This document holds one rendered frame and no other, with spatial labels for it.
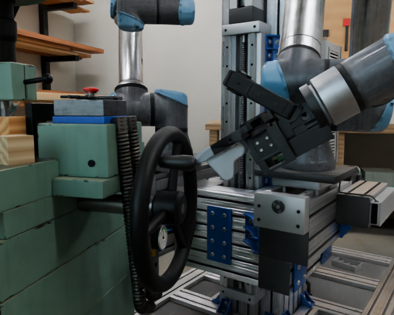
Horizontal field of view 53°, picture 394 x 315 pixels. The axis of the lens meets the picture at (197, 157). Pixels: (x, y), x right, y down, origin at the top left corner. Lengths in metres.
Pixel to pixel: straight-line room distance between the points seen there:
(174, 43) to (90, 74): 1.07
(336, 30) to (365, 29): 2.87
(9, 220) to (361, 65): 0.53
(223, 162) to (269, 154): 0.07
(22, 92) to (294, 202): 0.64
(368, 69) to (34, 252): 0.56
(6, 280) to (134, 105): 0.82
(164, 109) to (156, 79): 2.95
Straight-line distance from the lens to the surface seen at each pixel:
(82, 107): 0.69
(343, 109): 0.57
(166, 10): 1.17
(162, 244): 1.03
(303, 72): 0.68
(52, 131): 0.71
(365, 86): 0.57
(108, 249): 0.90
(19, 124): 0.76
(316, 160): 1.11
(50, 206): 0.70
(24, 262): 0.67
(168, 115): 1.34
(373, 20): 1.01
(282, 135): 0.57
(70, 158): 0.70
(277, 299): 1.48
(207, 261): 1.32
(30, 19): 4.38
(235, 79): 0.59
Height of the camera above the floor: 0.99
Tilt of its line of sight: 7 degrees down
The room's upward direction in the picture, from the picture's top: straight up
